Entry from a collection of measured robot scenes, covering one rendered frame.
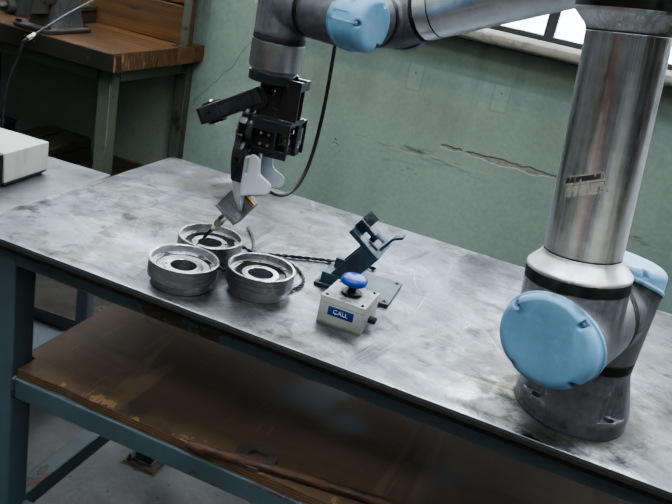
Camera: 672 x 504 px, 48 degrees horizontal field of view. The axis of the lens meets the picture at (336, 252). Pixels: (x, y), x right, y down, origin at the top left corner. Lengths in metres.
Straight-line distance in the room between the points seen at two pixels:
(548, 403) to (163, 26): 2.27
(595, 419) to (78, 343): 0.92
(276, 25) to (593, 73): 0.45
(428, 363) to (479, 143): 1.66
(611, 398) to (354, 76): 1.93
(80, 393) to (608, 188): 0.91
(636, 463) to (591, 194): 0.37
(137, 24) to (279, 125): 1.99
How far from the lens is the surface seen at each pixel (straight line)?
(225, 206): 1.17
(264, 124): 1.09
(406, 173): 2.75
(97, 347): 1.47
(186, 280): 1.11
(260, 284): 1.12
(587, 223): 0.83
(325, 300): 1.10
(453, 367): 1.09
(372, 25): 0.99
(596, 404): 1.02
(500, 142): 2.66
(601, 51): 0.81
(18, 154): 1.83
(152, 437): 1.29
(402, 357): 1.08
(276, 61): 1.07
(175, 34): 2.94
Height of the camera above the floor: 1.32
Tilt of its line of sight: 22 degrees down
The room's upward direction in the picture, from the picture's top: 12 degrees clockwise
